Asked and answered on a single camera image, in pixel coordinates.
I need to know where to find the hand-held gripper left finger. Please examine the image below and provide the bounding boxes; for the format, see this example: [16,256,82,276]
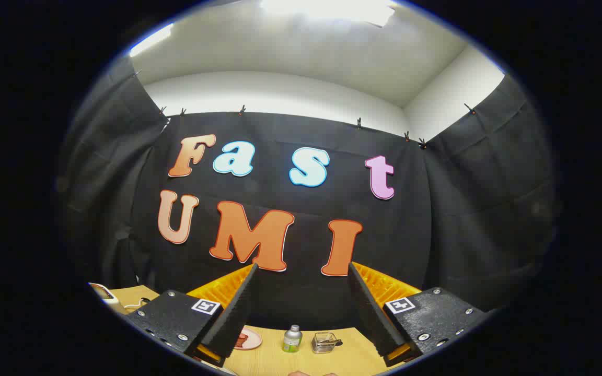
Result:
[123,263,259,368]

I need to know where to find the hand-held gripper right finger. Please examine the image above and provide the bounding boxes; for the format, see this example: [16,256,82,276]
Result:
[348,262,490,368]

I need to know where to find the pink plate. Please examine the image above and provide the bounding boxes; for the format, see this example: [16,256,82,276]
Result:
[233,327,263,351]

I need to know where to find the green bottle with silver cap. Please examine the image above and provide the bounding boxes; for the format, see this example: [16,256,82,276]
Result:
[282,324,303,353]

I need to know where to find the cream white toaster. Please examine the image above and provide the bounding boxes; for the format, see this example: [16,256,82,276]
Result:
[88,282,127,315]

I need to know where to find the row of small cloth clips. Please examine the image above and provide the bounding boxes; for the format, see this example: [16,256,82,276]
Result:
[134,70,477,150]

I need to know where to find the ceiling light panel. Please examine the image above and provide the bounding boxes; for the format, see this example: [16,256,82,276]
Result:
[129,23,174,57]

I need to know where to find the metal wire basket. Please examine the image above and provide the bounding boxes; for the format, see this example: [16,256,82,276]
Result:
[311,332,339,354]

